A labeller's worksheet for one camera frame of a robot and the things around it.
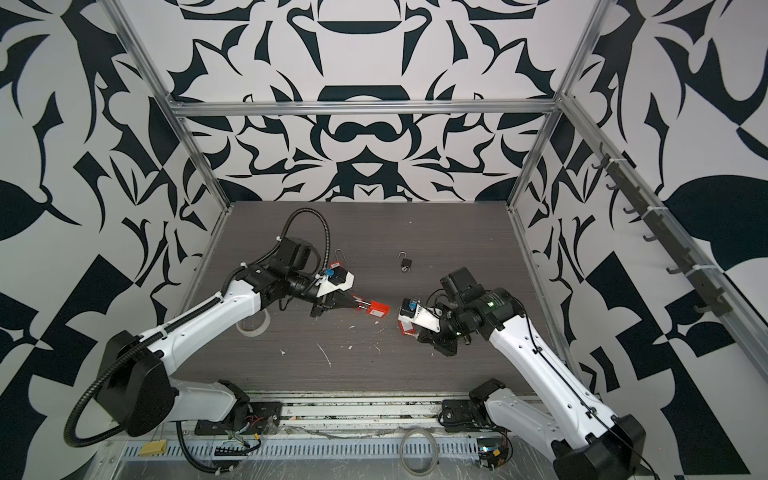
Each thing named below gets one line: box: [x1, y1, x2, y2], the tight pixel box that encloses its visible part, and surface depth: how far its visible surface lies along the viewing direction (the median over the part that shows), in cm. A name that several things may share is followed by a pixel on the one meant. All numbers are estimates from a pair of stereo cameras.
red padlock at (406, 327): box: [398, 320, 417, 336], surface depth 89 cm
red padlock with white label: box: [352, 294, 391, 318], surface depth 73 cm
